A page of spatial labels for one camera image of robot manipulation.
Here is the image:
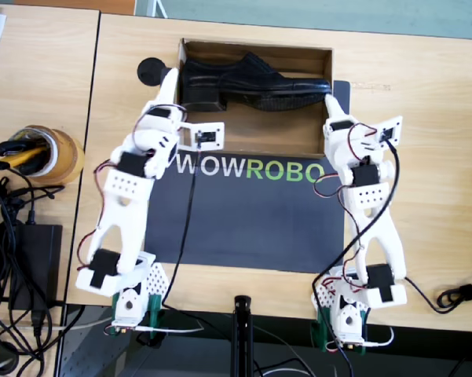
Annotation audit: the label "black leather dress shoe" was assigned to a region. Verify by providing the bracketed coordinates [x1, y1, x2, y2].
[178, 50, 334, 113]

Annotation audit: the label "open cardboard box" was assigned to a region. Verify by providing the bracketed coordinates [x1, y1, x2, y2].
[174, 37, 335, 158]

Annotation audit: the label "black round desk grommet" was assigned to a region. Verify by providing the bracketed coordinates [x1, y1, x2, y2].
[136, 57, 168, 86]

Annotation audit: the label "clear tape strip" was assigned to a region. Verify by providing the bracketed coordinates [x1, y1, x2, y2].
[351, 82, 392, 92]

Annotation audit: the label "brown packing tape roll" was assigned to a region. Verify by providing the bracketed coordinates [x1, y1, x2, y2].
[7, 124, 86, 186]

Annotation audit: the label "black WOWROBO mat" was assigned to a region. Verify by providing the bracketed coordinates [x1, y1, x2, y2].
[144, 67, 353, 275]

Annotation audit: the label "large black power adapter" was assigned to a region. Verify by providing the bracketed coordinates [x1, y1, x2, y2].
[8, 223, 64, 312]

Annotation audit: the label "green table clamp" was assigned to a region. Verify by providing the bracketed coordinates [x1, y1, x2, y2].
[312, 308, 333, 350]
[147, 292, 166, 341]

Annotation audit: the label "black round floor cap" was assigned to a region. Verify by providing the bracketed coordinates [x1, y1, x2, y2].
[0, 341, 19, 374]

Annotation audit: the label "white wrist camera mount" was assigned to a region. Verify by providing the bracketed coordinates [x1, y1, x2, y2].
[375, 115, 404, 145]
[178, 121, 225, 150]

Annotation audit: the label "black camera cable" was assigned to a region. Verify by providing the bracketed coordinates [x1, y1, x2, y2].
[312, 140, 401, 377]
[160, 145, 203, 309]

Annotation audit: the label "yellow black handled pliers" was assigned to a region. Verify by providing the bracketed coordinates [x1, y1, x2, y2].
[0, 145, 50, 176]

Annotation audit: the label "thin black cable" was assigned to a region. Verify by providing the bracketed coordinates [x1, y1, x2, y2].
[0, 172, 67, 236]

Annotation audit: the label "black handled scissors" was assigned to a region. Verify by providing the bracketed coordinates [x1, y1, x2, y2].
[0, 137, 31, 156]

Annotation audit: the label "coiled black cable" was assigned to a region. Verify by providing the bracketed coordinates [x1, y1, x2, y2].
[404, 274, 472, 315]

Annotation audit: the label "white arm base cable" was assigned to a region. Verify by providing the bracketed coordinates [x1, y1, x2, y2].
[139, 324, 205, 336]

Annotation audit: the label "black camera stand pole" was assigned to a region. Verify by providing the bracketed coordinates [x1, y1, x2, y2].
[233, 295, 254, 377]

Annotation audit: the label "thin white cable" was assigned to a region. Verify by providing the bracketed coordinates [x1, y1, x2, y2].
[0, 312, 111, 339]

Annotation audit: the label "thick black power cord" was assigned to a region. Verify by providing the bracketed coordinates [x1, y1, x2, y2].
[0, 219, 56, 372]

